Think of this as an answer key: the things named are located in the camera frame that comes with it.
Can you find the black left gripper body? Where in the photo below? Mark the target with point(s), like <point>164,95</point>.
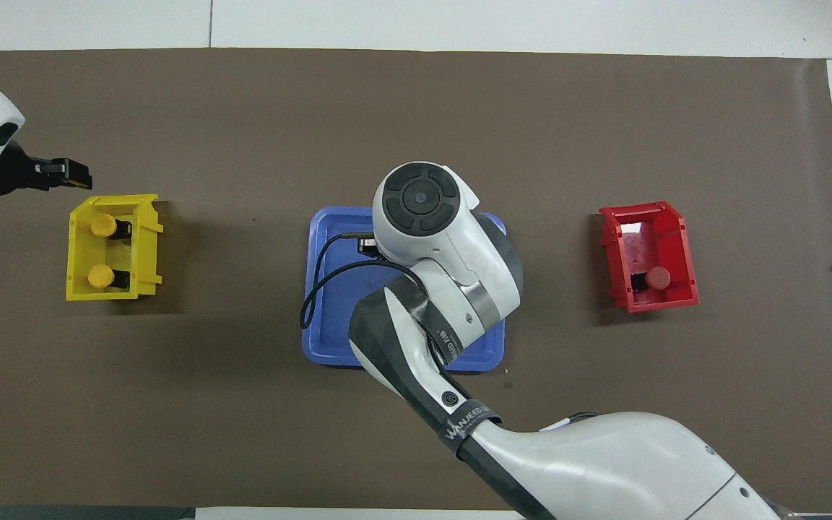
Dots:
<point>8,173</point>

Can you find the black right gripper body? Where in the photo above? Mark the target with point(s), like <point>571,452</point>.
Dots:
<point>368,245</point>

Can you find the yellow push button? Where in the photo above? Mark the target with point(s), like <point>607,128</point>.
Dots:
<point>100,275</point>
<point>103,225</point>

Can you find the red push button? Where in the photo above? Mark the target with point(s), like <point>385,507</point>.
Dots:
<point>658,276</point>

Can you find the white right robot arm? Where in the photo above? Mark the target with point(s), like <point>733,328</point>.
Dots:
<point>604,462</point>

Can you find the blue plastic tray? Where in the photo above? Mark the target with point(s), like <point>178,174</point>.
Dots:
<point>336,332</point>

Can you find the yellow plastic bin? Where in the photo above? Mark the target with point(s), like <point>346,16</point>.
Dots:
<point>80,249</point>

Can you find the brown table mat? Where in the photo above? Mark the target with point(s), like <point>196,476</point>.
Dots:
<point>416,108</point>

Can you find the red plastic bin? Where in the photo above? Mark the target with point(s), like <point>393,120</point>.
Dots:
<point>676,245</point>

